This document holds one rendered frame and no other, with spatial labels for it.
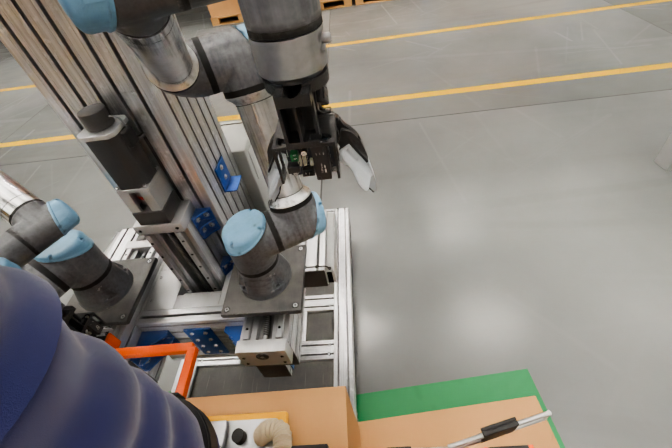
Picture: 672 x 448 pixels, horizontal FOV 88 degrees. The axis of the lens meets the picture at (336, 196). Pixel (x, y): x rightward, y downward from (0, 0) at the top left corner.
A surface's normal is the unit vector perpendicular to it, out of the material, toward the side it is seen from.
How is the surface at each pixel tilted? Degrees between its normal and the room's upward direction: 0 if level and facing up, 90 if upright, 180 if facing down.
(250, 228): 8
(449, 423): 0
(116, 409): 77
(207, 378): 0
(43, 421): 104
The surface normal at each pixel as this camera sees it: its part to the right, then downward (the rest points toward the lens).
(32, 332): 0.82, -0.56
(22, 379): 0.89, -0.34
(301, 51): 0.41, 0.57
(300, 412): -0.13, -0.72
